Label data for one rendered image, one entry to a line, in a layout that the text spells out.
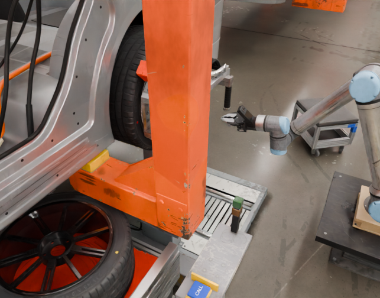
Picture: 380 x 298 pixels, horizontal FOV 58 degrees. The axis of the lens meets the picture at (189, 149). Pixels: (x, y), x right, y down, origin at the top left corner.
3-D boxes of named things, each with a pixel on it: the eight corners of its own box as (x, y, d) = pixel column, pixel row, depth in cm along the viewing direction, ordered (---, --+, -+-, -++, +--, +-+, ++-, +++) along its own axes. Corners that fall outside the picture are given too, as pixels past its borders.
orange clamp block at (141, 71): (149, 67, 163) (140, 59, 154) (163, 71, 160) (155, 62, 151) (143, 81, 162) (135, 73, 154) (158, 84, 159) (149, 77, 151)
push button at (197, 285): (195, 282, 139) (195, 279, 138) (210, 290, 136) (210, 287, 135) (187, 297, 134) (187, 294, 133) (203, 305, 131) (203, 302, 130)
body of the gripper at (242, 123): (236, 131, 195) (256, 133, 190) (233, 122, 189) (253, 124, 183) (240, 120, 199) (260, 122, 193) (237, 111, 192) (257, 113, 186)
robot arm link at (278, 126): (286, 138, 179) (286, 121, 174) (263, 136, 184) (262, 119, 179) (291, 130, 185) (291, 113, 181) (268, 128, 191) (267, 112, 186)
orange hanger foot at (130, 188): (93, 171, 186) (81, 116, 165) (176, 204, 166) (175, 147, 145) (70, 189, 174) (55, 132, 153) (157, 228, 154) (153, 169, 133)
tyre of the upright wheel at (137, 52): (173, 49, 226) (116, 1, 165) (205, 55, 217) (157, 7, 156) (144, 144, 228) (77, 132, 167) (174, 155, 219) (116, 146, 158)
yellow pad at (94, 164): (89, 149, 174) (87, 142, 171) (110, 158, 169) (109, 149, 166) (69, 164, 164) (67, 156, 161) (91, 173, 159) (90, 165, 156)
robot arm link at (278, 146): (291, 149, 192) (291, 129, 186) (282, 158, 185) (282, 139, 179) (276, 145, 198) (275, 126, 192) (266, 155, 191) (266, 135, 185)
